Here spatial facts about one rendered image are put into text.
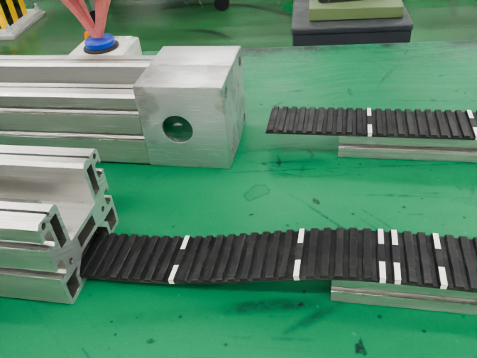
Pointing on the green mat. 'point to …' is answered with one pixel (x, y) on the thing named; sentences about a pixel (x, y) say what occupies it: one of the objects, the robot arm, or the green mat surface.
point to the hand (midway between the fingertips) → (96, 31)
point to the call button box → (127, 47)
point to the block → (192, 106)
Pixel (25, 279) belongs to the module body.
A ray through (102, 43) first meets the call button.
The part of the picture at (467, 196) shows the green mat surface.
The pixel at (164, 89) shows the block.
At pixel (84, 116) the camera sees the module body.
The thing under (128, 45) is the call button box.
